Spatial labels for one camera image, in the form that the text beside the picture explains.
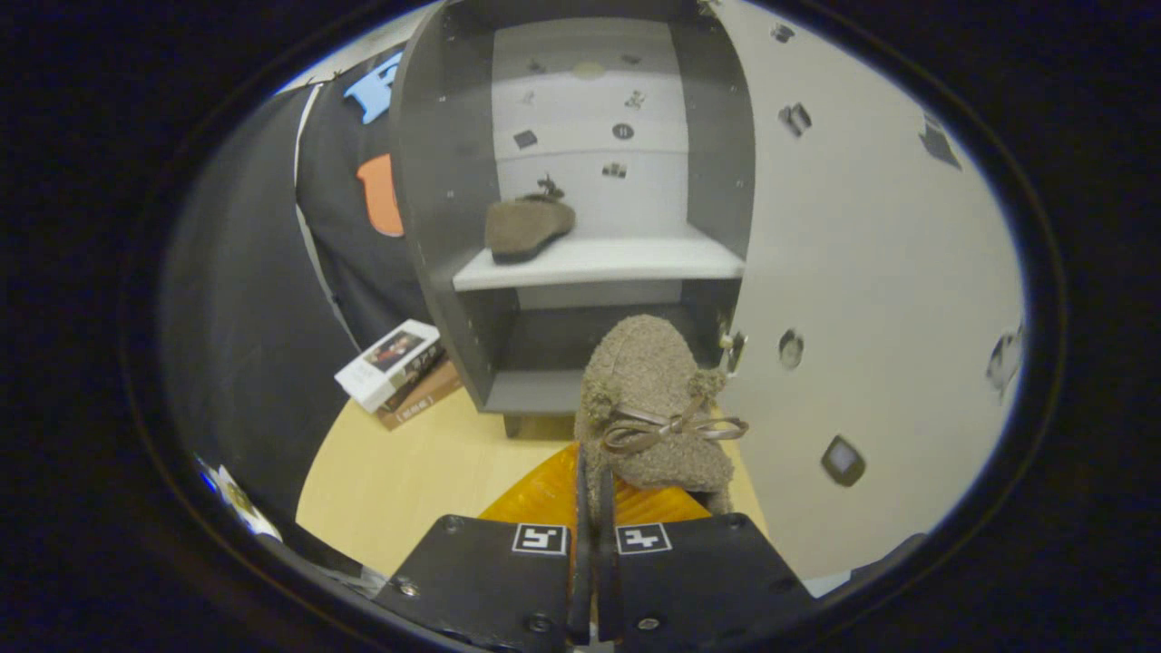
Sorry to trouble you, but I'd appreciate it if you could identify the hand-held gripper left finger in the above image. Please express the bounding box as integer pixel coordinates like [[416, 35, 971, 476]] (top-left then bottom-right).
[[374, 442, 591, 649]]

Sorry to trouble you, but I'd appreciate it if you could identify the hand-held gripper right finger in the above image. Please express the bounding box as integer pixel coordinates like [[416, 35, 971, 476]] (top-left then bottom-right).
[[594, 472, 817, 649]]

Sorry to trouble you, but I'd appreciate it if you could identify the brown fuzzy shoe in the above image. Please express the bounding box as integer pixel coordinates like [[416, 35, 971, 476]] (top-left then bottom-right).
[[483, 175, 578, 266], [574, 314, 750, 518]]

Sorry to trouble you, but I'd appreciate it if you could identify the grey shoe cabinet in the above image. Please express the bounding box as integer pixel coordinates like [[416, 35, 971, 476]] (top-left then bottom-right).
[[390, 0, 758, 441]]

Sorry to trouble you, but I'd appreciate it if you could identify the brown book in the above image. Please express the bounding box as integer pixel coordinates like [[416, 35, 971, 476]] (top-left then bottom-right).
[[375, 358, 465, 432]]

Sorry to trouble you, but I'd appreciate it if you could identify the black backdrop cloth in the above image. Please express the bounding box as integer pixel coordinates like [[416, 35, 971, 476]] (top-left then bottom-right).
[[163, 50, 454, 545]]

